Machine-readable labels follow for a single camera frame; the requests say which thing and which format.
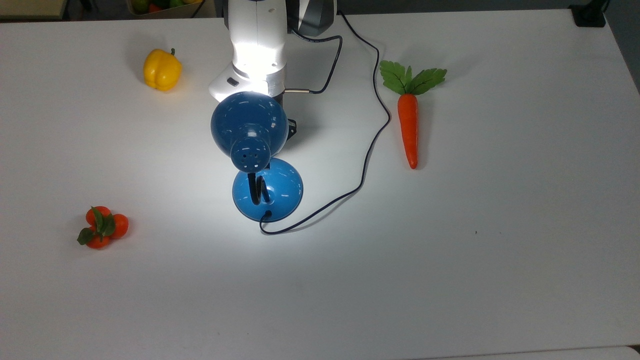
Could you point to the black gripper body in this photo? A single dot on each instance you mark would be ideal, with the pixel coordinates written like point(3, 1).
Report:
point(291, 128)

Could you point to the orange toy carrot green leaves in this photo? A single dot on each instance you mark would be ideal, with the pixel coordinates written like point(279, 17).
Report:
point(408, 125)

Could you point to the beige wooden board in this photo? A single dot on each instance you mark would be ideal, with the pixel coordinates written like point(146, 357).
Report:
point(30, 7)

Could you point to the black table clamp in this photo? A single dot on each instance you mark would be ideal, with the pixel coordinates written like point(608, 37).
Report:
point(589, 16)

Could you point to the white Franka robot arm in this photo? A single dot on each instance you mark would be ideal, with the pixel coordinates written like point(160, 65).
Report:
point(257, 45)

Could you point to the beige box with toy fruit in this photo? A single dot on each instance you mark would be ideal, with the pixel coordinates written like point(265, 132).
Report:
point(150, 13)

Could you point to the blue gooseneck desk lamp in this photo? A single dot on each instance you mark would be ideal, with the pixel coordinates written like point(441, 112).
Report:
point(250, 122)

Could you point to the toy tangerine cluster with leaves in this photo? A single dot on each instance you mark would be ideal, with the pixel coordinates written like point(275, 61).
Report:
point(119, 226)

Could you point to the yellow toy bell pepper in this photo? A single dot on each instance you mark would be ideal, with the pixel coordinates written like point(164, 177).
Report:
point(161, 70)

